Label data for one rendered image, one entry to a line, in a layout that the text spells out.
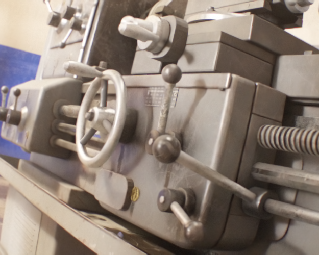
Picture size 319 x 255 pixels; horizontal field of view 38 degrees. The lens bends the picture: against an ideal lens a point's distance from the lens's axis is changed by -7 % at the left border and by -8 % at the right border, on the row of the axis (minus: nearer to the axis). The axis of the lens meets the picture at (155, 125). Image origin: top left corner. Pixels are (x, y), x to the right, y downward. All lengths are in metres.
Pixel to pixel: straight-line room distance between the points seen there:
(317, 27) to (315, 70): 4.67
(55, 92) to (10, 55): 3.33
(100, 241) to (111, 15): 0.96
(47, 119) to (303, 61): 1.07
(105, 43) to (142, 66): 0.74
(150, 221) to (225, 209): 0.16
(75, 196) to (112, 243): 0.61
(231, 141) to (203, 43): 0.19
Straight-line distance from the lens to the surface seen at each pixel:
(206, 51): 0.85
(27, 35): 5.09
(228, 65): 0.84
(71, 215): 1.22
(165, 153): 0.66
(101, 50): 1.75
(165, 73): 0.80
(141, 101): 1.00
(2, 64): 5.00
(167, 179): 0.87
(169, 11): 1.64
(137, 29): 0.83
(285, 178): 0.76
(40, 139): 1.71
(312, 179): 0.72
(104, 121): 0.97
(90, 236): 1.10
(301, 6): 0.95
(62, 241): 1.59
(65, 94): 1.73
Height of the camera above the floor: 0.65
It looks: 3 degrees up
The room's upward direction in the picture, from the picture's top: 13 degrees clockwise
